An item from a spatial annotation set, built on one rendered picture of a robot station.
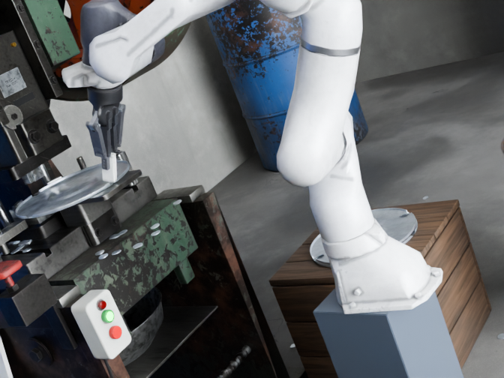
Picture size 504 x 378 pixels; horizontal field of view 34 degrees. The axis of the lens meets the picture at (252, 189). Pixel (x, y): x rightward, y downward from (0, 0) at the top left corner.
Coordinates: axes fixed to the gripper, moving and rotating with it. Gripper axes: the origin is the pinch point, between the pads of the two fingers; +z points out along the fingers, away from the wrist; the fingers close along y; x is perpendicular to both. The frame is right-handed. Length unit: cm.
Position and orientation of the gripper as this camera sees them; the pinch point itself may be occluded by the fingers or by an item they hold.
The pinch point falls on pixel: (109, 166)
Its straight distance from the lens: 190.0
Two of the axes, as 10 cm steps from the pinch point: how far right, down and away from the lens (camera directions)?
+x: -9.2, -2.3, 3.3
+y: 4.0, -4.3, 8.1
